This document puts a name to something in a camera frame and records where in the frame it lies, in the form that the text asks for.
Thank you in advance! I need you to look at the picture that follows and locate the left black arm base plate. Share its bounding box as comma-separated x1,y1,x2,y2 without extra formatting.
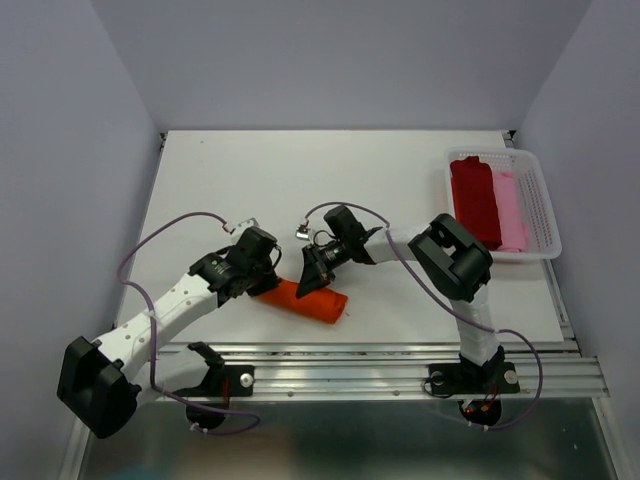
182,364,255,398

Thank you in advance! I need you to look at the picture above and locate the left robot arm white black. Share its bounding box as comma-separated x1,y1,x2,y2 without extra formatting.
57,225,280,439

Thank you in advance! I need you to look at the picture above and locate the dark red rolled t-shirt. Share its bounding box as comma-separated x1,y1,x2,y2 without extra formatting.
450,156,502,251

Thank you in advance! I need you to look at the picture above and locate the aluminium mounting rail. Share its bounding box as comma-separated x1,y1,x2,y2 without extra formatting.
211,342,609,402

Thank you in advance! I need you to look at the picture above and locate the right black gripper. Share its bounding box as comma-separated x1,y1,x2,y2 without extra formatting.
296,236,350,299

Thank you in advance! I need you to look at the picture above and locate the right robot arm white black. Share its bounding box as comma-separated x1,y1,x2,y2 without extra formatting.
296,202,504,390

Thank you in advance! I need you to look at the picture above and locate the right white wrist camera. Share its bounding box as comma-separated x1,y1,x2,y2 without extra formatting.
295,224,313,242

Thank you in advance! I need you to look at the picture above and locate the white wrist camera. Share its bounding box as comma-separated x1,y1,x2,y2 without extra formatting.
222,217,259,235
295,224,313,242

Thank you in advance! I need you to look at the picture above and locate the orange t-shirt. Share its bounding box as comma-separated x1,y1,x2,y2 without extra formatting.
256,279,348,325

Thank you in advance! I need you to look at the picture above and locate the pink rolled t-shirt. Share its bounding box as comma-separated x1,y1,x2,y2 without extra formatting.
493,171,529,253

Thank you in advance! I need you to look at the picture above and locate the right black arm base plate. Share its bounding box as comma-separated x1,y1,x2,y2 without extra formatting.
424,362,520,397

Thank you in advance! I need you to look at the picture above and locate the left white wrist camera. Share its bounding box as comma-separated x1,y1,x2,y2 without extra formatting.
222,217,259,235

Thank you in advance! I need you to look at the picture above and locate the white plastic basket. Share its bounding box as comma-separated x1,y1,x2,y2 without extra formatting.
444,146,562,263

